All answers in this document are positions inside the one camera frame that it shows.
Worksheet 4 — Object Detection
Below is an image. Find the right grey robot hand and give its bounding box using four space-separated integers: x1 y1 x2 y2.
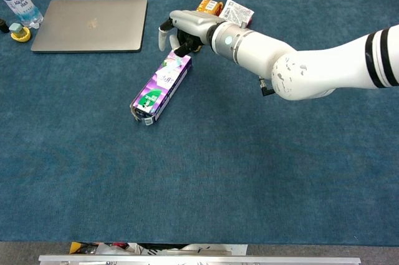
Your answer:
158 10 225 57

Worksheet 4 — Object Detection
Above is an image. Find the gold snack package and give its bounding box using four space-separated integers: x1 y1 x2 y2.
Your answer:
196 0 225 16

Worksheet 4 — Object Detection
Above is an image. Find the white spouted pouch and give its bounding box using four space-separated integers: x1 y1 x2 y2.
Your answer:
218 0 255 27

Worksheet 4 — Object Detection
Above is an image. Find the purple carton box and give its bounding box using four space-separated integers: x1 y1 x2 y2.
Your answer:
129 49 193 126

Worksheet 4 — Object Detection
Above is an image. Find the silver laptop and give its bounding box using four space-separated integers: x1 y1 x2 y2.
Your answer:
30 0 148 54

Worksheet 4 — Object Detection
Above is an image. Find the teal table cloth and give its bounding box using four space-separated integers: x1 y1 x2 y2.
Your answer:
0 0 399 246

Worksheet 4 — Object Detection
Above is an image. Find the white plastic bag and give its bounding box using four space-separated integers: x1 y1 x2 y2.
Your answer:
95 242 144 256

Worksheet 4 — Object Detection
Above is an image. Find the aluminium frame rail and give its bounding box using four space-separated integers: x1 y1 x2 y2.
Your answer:
38 254 362 265

